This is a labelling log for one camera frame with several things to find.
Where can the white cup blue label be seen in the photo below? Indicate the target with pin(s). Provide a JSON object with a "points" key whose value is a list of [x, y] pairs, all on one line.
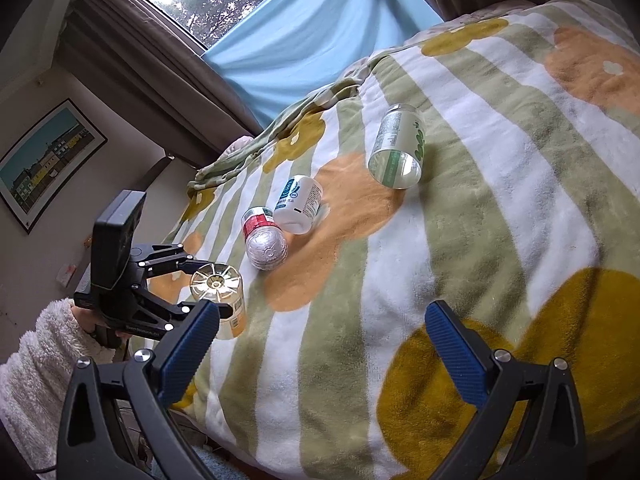
{"points": [[300, 205]]}

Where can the striped flower blanket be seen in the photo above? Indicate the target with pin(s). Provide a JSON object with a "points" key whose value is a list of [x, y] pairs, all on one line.
{"points": [[465, 220]]}

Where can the light blue cloth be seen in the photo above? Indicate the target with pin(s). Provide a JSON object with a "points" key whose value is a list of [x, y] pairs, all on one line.
{"points": [[310, 45]]}

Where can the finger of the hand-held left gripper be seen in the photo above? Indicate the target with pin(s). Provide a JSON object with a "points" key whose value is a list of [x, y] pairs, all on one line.
{"points": [[160, 312], [167, 256]]}

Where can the person's left forearm white sleeve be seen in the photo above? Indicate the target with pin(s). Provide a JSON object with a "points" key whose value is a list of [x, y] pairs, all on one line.
{"points": [[37, 380]]}

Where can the clear bottle orange label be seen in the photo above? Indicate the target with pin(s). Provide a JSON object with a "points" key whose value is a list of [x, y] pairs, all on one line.
{"points": [[216, 287]]}

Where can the clear cup green print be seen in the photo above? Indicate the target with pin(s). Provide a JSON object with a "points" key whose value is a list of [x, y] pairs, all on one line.
{"points": [[397, 150]]}

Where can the framed houses picture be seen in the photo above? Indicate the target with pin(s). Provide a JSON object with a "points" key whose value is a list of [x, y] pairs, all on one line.
{"points": [[45, 165]]}

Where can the bottle with red label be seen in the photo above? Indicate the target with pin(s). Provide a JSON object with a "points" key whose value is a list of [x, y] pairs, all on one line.
{"points": [[267, 247]]}

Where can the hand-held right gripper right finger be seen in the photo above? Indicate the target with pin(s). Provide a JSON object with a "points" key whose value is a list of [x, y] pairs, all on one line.
{"points": [[456, 355]]}

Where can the white wall socket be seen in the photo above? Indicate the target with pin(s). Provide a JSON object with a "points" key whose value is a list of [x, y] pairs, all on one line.
{"points": [[66, 275]]}

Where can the person's left hand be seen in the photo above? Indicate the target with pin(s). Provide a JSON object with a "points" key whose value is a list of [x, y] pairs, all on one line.
{"points": [[84, 319]]}

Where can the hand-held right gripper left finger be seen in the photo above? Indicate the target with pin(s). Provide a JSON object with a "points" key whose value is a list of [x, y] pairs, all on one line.
{"points": [[189, 347]]}

